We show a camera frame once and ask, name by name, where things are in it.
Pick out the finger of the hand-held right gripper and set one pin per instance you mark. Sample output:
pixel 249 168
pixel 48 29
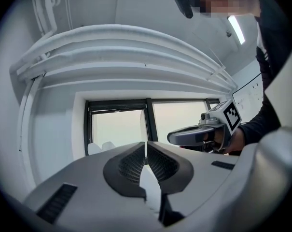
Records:
pixel 184 136

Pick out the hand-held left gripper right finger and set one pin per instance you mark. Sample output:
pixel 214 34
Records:
pixel 203 173

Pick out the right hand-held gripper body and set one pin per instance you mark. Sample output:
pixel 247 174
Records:
pixel 230 115

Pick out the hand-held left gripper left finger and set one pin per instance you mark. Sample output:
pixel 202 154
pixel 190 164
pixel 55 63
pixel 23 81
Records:
pixel 87 173

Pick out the person's right forearm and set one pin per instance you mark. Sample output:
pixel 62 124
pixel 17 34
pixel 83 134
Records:
pixel 256 127

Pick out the black framed window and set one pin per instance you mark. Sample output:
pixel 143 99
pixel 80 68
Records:
pixel 116 127

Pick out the small ceiling sensor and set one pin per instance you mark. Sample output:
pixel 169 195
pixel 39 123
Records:
pixel 229 33

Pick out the long ceiling light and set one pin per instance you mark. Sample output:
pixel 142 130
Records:
pixel 236 29

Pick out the white vertical pipe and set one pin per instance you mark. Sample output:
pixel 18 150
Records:
pixel 27 110

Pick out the white insulated ceiling pipe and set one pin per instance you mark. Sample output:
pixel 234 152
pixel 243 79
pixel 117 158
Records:
pixel 126 70
pixel 126 31
pixel 126 51

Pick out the person's black jacket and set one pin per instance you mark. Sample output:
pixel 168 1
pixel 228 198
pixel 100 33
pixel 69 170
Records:
pixel 273 33

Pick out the whiteboard with black frame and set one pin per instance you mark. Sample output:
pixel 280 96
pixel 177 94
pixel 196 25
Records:
pixel 250 98

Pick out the black head-mounted camera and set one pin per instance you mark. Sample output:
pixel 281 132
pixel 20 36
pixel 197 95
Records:
pixel 183 1

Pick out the white wall pipe bundle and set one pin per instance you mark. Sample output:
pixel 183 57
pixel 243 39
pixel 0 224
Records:
pixel 44 6

